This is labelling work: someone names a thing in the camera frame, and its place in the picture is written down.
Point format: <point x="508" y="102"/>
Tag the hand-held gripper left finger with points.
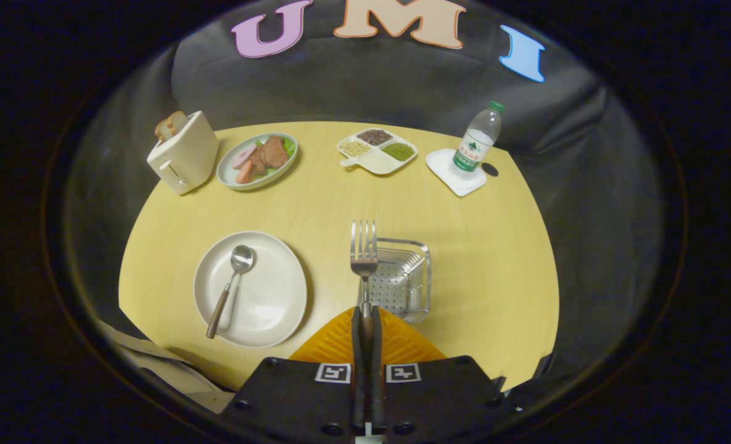
<point x="358" y="370"/>

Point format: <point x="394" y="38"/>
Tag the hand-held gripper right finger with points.
<point x="377" y="382"/>

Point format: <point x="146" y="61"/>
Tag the clear cutlery basket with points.
<point x="408" y="283"/>

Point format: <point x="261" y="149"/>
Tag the round white plate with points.
<point x="266" y="296"/>

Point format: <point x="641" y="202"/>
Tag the white divided dish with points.
<point x="380" y="163"/>

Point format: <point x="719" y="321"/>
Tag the pale green food plate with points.
<point x="268" y="179"/>

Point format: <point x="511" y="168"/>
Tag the white square coaster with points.
<point x="464" y="184"/>

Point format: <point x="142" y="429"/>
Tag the pale yellow beans heap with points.
<point x="355" y="148"/>

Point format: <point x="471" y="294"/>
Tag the green beans heap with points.
<point x="398" y="152"/>

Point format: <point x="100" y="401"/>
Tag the orange sausage piece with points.
<point x="243" y="174"/>

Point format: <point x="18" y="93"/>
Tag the brown meat slices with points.
<point x="272" y="153"/>

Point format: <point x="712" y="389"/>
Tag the green lettuce leaf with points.
<point x="289" y="147"/>

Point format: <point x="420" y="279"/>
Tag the dark brown beans heap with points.
<point x="374" y="137"/>

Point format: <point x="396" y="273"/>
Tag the small black round disc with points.
<point x="490" y="169"/>

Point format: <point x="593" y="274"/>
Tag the pink ham slice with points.
<point x="242" y="157"/>

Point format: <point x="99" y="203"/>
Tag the clear water bottle green cap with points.
<point x="477" y="145"/>

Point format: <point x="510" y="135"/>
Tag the white toaster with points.
<point x="186" y="157"/>

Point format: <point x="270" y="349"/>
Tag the toast slice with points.
<point x="163" y="131"/>
<point x="178" y="121"/>

